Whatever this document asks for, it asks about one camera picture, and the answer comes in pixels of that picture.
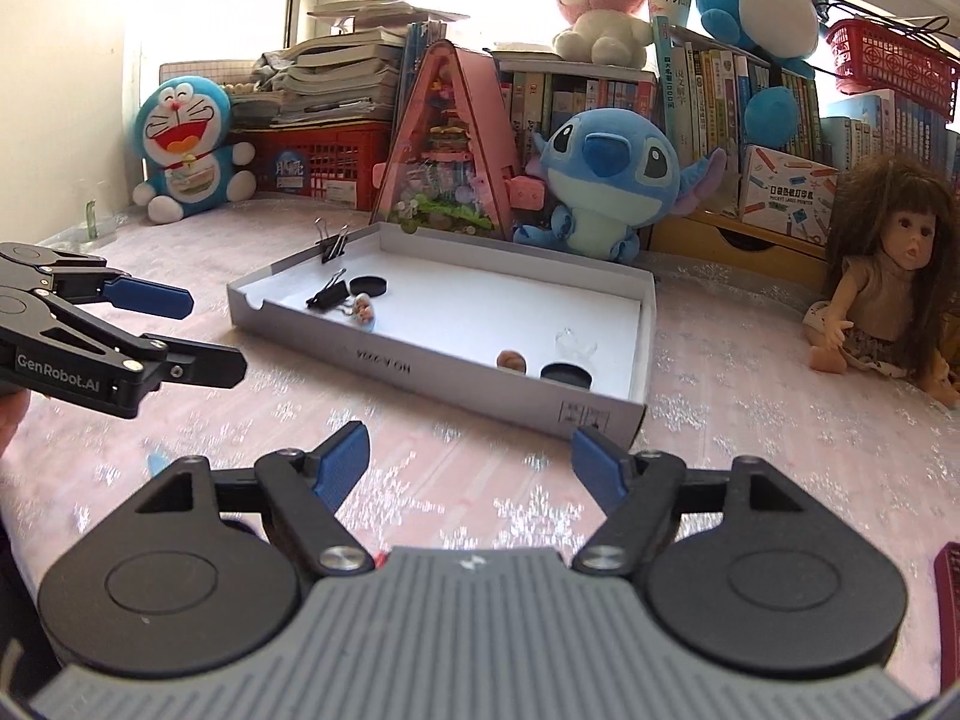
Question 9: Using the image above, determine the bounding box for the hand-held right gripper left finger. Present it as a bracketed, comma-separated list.
[135, 421, 376, 580]

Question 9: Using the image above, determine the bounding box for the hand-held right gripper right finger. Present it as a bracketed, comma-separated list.
[571, 426, 812, 580]

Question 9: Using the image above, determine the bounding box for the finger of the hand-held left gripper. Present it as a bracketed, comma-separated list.
[120, 334, 249, 403]
[0, 243, 195, 320]

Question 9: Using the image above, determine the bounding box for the large black binder clip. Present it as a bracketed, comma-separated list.
[305, 268, 350, 310]

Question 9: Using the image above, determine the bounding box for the white cardboard box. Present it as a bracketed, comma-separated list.
[226, 221, 659, 442]

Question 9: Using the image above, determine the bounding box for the clear glass jar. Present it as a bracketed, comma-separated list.
[75, 199, 125, 245]

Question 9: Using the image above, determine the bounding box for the pink snowflake tablecloth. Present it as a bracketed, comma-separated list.
[0, 199, 960, 691]

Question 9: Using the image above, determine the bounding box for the blue robot cat plush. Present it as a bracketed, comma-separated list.
[133, 75, 260, 224]

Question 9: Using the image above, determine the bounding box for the small black binder clip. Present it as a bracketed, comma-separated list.
[313, 216, 351, 265]

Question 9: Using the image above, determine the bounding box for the red plastic crate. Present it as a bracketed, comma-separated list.
[229, 120, 395, 211]

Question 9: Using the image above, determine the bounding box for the wooden drawer organizer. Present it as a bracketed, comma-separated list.
[649, 206, 833, 290]

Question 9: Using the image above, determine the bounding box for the stack of papers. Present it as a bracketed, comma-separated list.
[251, 0, 470, 128]

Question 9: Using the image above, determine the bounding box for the blue alien plush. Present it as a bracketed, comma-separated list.
[512, 109, 728, 265]

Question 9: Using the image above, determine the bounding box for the window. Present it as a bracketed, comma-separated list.
[124, 0, 560, 91]

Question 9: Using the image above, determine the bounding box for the white printed cardboard carton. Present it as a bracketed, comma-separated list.
[739, 144, 839, 245]

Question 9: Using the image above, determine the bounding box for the pink triangular toy house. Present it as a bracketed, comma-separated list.
[370, 39, 545, 241]

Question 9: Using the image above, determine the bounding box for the brown-haired baby doll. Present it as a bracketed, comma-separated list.
[802, 154, 960, 410]

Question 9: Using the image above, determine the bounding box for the row of blue booklets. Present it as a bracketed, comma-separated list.
[401, 19, 451, 128]

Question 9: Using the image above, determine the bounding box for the dark red plastic item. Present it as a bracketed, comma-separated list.
[932, 544, 960, 628]

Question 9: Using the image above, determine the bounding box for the row of books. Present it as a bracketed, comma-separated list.
[450, 19, 960, 182]

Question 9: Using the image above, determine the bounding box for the blue round plush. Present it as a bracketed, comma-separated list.
[694, 0, 830, 158]

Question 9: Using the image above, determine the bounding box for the small red plastic basket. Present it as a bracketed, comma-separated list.
[825, 15, 960, 121]

